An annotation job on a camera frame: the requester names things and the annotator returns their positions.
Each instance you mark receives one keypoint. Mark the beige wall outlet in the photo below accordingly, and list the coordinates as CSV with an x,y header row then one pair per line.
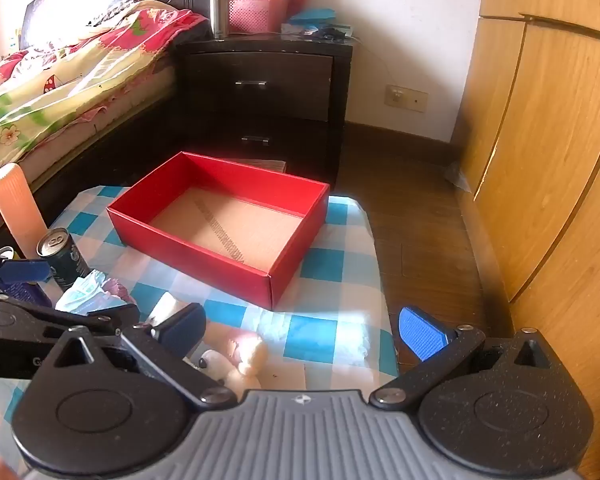
x,y
405,97

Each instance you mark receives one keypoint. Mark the floral blanket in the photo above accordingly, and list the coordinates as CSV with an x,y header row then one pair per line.
x,y
80,70

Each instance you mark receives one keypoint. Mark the steel thermos bottle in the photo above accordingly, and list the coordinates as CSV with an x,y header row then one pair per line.
x,y
219,15

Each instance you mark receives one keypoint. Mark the pink cloth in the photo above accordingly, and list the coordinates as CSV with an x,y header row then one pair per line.
x,y
120,292

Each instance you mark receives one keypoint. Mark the peach ribbed cylinder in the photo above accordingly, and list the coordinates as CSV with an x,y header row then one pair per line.
x,y
15,210

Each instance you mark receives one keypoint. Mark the pink plastic basket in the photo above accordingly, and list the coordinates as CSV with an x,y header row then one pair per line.
x,y
257,15

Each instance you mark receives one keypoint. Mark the dark nightstand drawer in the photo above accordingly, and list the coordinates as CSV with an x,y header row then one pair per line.
x,y
280,80
290,147

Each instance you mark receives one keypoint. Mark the red cardboard box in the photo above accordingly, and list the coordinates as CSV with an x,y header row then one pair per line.
x,y
205,266

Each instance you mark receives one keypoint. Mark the purple packet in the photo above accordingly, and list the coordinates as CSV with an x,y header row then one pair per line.
x,y
27,294

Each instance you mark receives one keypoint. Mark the white towel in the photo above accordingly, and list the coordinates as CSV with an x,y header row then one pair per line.
x,y
165,307

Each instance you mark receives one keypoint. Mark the wooden wardrobe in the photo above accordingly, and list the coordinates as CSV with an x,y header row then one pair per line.
x,y
555,135

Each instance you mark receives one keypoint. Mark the pink pig plush toy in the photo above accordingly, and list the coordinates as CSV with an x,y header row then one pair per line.
x,y
250,355

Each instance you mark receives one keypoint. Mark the clear plastic wrapper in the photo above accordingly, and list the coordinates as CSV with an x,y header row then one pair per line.
x,y
457,175

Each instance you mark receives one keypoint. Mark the blue white checkered cloth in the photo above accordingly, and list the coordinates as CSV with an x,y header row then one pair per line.
x,y
330,270

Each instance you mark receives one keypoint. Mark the dark green drink can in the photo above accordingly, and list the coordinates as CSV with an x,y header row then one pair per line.
x,y
65,260

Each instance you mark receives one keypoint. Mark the dark wooden nightstand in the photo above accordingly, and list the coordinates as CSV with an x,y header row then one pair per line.
x,y
341,110

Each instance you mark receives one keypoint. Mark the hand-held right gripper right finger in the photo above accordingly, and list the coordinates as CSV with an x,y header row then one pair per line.
x,y
422,332

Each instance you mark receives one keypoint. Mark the crumpled tissue pack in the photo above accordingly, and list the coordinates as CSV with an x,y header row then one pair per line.
x,y
82,295

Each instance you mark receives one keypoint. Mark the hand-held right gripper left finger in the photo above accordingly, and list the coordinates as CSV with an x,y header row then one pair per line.
x,y
180,327

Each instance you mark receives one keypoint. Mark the blue packet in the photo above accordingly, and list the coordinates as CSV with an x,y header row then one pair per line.
x,y
315,15

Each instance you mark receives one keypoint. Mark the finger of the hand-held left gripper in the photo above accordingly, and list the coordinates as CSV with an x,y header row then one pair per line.
x,y
90,317
22,271

